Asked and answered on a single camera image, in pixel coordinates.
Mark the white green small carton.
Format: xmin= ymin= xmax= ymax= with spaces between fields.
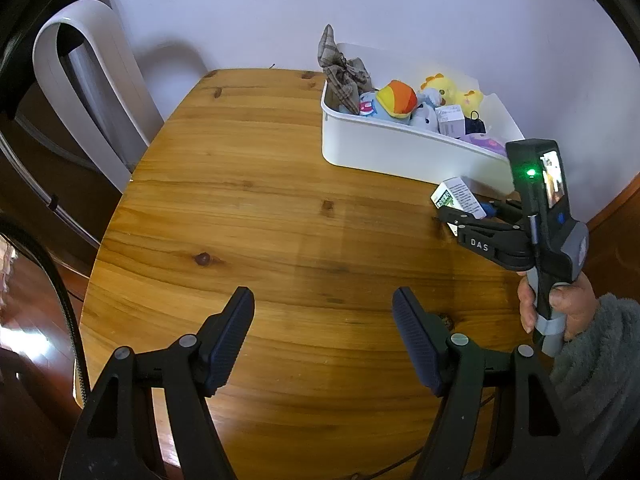
xmin=431 ymin=177 xmax=487 ymax=220

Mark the purple bunny plush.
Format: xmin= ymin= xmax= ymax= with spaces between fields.
xmin=460 ymin=133 xmax=506 ymax=157

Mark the white text-printed box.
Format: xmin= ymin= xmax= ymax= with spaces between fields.
xmin=435 ymin=104 xmax=466 ymax=139

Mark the white bear plush blue sweater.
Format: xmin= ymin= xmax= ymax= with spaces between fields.
xmin=409 ymin=88 xmax=444 ymax=133

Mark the yellow chick plush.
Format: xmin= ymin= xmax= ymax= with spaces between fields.
xmin=420 ymin=73 xmax=484 ymax=118

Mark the blue rainbow pony plush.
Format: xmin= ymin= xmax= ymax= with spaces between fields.
xmin=359 ymin=79 xmax=418 ymax=124

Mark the grey plaid fabric bow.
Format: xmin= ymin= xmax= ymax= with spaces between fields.
xmin=317 ymin=24 xmax=374 ymax=115

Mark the blue floral drawstring pouch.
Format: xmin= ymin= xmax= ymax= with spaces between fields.
xmin=464 ymin=110 xmax=486 ymax=134

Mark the grey fleece sleeve forearm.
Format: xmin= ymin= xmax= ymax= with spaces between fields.
xmin=551 ymin=294 xmax=639 ymax=479

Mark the person's right hand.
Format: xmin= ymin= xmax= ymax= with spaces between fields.
xmin=518 ymin=272 xmax=599 ymax=341

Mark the brown wooden door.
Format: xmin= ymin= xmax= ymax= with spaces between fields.
xmin=585 ymin=176 xmax=640 ymax=300

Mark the white plastic storage bin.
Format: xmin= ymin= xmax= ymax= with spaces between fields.
xmin=320 ymin=42 xmax=514 ymax=195

